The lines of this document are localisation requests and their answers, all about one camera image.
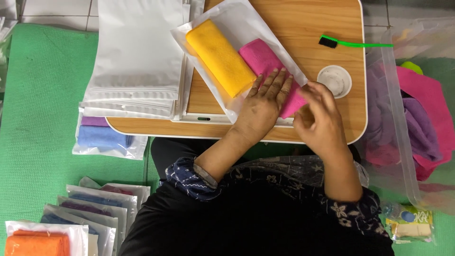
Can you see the white round cup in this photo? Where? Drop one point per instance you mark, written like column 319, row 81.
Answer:
column 334, row 81

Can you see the pink microfiber cloth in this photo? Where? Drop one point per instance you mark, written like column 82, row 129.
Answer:
column 261, row 58

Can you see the pouch with purple cloth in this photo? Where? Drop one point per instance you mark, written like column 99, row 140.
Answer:
column 87, row 208

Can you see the pouch with orange cloth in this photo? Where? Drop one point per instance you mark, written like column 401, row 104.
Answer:
column 37, row 243

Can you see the yellow folded microfiber cloth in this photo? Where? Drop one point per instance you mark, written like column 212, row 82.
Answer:
column 220, row 58

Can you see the clear plastic storage bin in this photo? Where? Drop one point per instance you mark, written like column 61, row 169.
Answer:
column 391, row 106

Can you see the yellow-green object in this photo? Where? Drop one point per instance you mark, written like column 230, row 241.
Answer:
column 412, row 67

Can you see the pouch with blue cloth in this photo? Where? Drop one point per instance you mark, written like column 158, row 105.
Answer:
column 96, row 199

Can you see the wooden lap table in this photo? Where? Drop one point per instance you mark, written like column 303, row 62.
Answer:
column 320, row 21

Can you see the pouch with maroon cloth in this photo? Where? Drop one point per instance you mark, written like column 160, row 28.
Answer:
column 121, row 190

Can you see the purple loose cloth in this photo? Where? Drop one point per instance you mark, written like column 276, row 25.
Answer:
column 421, row 128

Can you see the heap of clear bags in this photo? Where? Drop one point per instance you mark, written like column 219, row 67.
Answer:
column 5, row 32

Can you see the person's left hand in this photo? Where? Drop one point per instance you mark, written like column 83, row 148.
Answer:
column 259, row 110

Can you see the pouch with navy cloth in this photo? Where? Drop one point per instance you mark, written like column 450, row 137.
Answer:
column 71, row 220

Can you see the clear plastic pouch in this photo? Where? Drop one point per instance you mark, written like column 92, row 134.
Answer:
column 241, row 25

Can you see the stack of white empty pouches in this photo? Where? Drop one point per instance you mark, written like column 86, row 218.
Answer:
column 137, row 53

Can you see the person's dark patterned clothing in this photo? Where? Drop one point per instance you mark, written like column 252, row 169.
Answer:
column 231, row 220

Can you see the person's right hand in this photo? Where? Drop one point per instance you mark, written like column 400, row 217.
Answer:
column 323, row 124

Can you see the yellow green snack packet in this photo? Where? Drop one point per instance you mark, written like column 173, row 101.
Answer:
column 412, row 225

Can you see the pouch with blue purple cloths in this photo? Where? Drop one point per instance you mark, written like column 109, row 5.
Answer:
column 101, row 137

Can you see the pink loose cloth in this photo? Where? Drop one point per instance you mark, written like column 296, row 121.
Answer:
column 430, row 92

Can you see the green floor mat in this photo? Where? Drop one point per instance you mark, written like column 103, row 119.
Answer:
column 42, row 106

